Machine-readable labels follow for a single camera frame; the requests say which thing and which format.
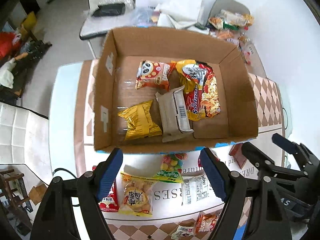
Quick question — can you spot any printed tablecloth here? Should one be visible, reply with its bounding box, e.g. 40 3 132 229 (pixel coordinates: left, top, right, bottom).
74 60 287 239

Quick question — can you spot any grey wrapped biscuit pack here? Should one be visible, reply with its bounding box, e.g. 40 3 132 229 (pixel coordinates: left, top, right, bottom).
155 86 194 142

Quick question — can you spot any pile of snacks on chair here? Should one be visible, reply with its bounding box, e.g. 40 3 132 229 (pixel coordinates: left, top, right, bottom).
208 9 254 65

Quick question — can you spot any colourful gumball candy bag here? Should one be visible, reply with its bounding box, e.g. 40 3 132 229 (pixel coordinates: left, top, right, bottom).
153 153 188 183

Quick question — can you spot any white goose plush toy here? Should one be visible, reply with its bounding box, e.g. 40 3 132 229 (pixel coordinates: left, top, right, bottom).
0 52 29 89

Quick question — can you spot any red yellow noodle packet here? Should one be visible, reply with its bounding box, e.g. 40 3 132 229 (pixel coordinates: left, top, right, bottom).
172 60 220 121

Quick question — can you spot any yellow cracker snack bag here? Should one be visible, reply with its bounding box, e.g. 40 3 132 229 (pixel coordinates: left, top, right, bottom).
119 172 158 217

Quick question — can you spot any white chair with tray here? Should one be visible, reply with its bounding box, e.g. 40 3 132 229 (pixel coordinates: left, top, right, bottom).
79 0 135 58

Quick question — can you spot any white cloth bag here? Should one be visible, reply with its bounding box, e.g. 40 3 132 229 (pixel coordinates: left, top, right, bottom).
155 0 204 29

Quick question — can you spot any black tray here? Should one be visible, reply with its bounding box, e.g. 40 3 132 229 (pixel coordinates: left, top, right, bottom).
92 3 126 17

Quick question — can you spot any red white milk candy bag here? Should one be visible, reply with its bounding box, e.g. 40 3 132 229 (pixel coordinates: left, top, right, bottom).
99 180 119 212

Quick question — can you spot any white snack packet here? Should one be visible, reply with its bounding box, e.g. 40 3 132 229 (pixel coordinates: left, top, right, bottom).
182 174 215 205

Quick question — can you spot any panda snack bag orange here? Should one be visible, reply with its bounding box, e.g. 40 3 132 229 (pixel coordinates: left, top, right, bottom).
135 60 174 92

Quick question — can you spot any small white candy packet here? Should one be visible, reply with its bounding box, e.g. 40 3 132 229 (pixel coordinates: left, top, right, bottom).
171 225 194 240

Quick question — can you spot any brown cardboard box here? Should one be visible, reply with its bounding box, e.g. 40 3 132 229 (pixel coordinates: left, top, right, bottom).
93 26 259 155

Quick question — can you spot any dark red wafer packet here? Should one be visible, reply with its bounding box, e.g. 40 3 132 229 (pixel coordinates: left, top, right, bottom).
229 143 247 169

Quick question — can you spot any wooden stool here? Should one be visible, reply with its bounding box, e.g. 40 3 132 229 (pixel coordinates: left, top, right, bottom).
1 169 33 213

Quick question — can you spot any white quilted chair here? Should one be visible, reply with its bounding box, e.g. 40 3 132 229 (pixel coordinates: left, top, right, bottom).
1 102 49 166

